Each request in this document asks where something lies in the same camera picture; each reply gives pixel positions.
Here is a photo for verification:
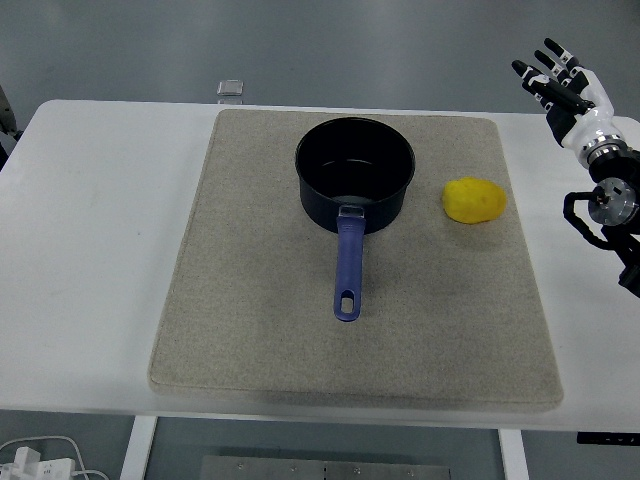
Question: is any white table leg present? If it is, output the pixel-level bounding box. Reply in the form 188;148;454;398
119;415;159;480
498;428;530;480

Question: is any white power strip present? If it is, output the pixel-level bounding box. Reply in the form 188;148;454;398
0;446;77;480

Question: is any black table control panel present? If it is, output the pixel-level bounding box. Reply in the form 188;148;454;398
576;431;640;446

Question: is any grey metal plate with screws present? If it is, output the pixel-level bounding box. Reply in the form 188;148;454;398
199;454;454;480

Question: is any dark blue pot, blue handle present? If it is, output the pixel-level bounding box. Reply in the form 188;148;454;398
293;116;417;323

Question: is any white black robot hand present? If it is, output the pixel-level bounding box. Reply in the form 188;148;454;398
510;37;624;152

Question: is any beige fabric mat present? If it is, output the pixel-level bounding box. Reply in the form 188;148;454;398
147;108;565;414

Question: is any white cable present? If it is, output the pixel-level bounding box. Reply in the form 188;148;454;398
0;435;109;480

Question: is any dark equipment at table side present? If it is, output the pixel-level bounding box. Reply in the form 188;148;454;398
0;83;24;171

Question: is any yellow potato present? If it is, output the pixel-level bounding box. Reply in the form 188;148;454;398
441;176;508;226

